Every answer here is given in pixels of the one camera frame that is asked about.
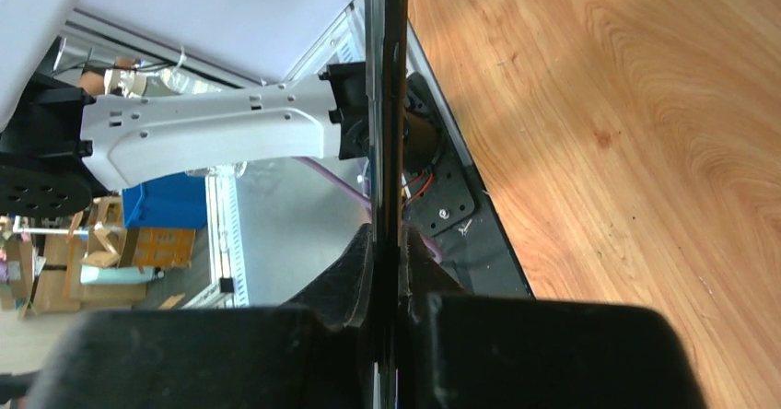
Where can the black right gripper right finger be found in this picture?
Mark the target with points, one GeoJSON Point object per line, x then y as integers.
{"type": "Point", "coordinates": [466, 350]}

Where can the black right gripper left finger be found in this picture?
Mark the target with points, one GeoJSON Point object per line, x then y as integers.
{"type": "Point", "coordinates": [309, 352]}

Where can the lavender folding umbrella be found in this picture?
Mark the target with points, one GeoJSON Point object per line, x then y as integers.
{"type": "Point", "coordinates": [386, 47]}

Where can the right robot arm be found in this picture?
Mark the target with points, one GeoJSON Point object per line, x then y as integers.
{"type": "Point", "coordinates": [61, 147]}

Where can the blue plastic bin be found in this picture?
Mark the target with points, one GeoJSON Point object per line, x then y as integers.
{"type": "Point", "coordinates": [174, 201]}

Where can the cardboard boxes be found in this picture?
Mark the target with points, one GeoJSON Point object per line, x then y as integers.
{"type": "Point", "coordinates": [96, 259]}

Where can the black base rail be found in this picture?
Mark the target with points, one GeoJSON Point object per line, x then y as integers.
{"type": "Point", "coordinates": [456, 212]}

